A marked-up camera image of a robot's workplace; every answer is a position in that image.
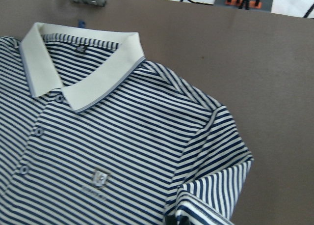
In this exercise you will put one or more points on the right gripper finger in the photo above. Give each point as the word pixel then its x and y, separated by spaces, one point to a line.
pixel 185 221

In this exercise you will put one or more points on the navy white striped polo shirt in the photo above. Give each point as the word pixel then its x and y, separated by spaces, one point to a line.
pixel 93 133

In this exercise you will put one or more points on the brown table mat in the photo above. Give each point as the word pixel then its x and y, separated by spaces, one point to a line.
pixel 260 65

